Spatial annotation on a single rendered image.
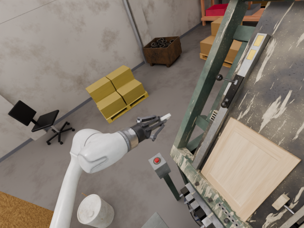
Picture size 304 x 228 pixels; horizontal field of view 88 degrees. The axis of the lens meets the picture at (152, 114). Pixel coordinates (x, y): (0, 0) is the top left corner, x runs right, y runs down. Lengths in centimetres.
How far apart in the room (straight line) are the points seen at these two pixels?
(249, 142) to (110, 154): 78
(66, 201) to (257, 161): 92
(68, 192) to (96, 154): 21
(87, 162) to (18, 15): 376
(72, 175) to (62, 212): 12
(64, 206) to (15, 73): 372
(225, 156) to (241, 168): 11
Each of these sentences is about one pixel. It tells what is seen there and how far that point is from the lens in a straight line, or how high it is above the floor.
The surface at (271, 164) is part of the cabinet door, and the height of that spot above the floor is 121.
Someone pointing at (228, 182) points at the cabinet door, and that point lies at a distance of 119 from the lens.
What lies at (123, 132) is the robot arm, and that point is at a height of 168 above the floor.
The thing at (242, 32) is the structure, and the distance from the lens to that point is 120.
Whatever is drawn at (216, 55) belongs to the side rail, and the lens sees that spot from 116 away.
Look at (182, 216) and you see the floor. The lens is 216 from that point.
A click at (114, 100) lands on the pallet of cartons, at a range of 331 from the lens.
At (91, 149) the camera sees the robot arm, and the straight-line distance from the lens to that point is 55.
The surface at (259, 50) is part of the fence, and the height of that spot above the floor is 161.
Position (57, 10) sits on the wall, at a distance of 420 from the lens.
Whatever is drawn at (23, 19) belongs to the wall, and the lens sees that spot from 413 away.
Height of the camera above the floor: 208
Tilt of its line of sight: 42 degrees down
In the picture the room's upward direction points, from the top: 24 degrees counter-clockwise
